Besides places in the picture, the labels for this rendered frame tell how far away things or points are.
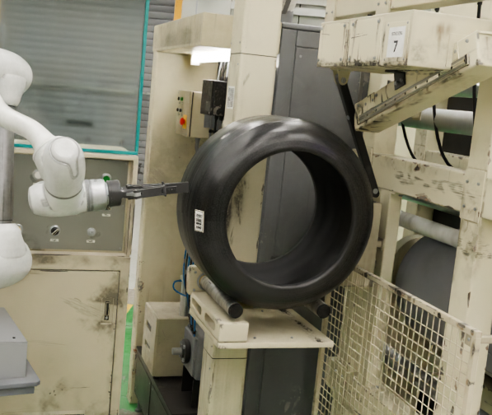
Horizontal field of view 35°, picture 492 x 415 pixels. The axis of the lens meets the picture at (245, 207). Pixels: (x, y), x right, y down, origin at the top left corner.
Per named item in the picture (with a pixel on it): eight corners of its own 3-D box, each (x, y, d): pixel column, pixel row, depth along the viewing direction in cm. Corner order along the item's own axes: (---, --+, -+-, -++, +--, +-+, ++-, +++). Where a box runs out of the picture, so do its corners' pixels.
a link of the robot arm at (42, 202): (86, 221, 220) (89, 197, 209) (30, 226, 216) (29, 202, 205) (82, 189, 225) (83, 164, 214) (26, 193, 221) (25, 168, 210)
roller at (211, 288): (196, 278, 258) (208, 272, 258) (203, 290, 259) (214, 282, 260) (226, 309, 225) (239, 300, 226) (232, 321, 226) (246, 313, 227)
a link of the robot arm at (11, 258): (-47, 290, 245) (3, 283, 264) (-8, 295, 238) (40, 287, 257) (-42, 44, 242) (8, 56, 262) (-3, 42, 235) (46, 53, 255)
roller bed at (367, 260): (311, 272, 287) (320, 193, 282) (348, 272, 291) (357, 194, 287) (334, 286, 268) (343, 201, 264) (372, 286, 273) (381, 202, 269)
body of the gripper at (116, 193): (107, 183, 215) (140, 179, 218) (103, 179, 223) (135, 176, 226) (109, 209, 217) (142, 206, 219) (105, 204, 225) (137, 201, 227)
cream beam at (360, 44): (314, 67, 259) (319, 22, 257) (381, 74, 267) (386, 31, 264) (404, 66, 202) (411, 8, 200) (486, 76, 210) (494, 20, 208)
